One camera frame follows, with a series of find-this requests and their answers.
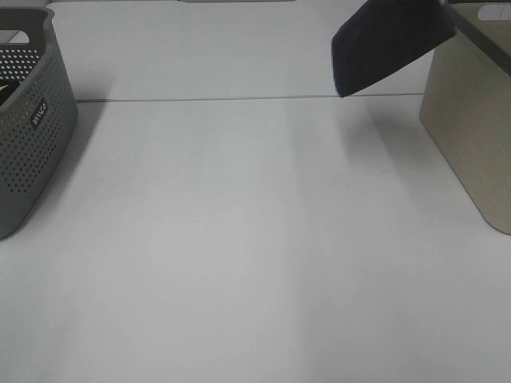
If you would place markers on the dark grey towel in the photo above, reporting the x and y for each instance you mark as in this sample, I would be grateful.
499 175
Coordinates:
382 37

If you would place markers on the beige storage bin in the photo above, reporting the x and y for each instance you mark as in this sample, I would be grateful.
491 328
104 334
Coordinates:
466 105

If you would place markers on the grey perforated plastic basket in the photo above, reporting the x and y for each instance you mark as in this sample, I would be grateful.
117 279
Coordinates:
37 127

